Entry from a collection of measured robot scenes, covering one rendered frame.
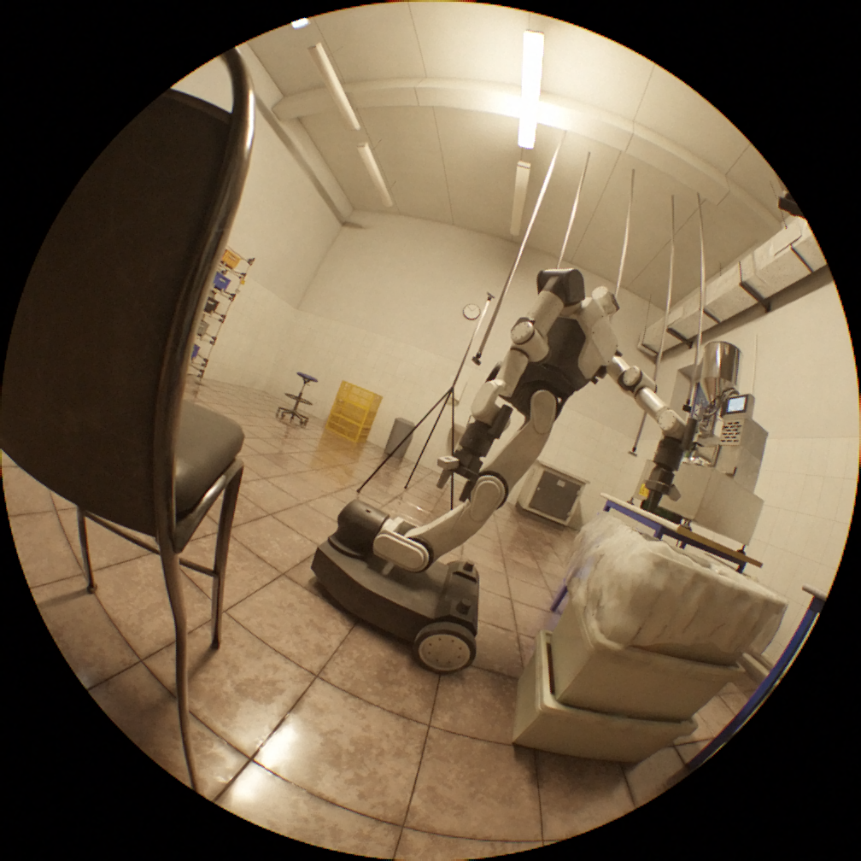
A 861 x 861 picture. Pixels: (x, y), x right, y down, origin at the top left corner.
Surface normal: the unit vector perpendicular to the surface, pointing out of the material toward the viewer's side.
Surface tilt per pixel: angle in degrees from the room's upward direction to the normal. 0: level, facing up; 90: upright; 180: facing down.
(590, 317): 85
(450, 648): 90
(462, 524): 115
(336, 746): 0
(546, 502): 90
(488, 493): 90
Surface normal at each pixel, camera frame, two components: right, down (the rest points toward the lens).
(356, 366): -0.15, -0.03
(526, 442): -0.46, 0.25
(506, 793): 0.38, -0.92
